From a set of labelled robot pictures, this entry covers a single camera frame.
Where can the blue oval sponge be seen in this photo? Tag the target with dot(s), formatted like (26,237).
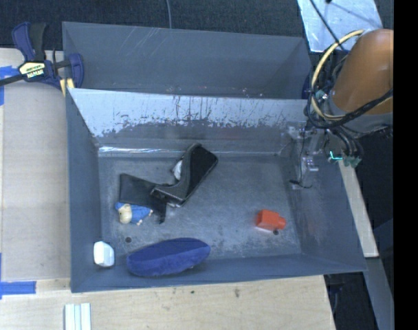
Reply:
(167,257)

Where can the black flat phone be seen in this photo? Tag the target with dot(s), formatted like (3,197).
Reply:
(202,168)

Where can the white plastic box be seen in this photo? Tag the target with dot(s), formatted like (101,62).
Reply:
(103,253)

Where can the small white round object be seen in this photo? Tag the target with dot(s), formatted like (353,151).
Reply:
(177,170)

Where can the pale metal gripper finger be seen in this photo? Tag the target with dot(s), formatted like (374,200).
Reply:
(312,164)
(297,131)

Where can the black flat cloth piece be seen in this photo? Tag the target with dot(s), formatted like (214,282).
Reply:
(135,189)

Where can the blue toy figure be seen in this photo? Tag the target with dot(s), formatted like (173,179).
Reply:
(137,213)

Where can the red plastic block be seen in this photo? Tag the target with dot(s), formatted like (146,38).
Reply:
(269,219)

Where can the black angled plastic bracket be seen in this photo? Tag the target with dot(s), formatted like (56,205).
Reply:
(179,187)

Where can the grey metal bin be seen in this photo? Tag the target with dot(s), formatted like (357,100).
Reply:
(229,198)

